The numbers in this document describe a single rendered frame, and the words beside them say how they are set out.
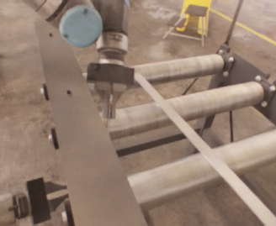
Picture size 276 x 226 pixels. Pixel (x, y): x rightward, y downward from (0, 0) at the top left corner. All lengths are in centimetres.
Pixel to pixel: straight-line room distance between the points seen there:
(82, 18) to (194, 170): 51
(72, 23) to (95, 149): 26
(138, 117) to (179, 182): 30
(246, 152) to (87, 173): 59
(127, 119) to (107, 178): 50
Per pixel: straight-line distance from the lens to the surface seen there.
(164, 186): 68
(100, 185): 37
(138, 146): 153
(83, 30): 52
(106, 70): 65
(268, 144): 92
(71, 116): 47
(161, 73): 117
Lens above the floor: 148
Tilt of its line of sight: 41 degrees down
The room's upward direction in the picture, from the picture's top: 5 degrees clockwise
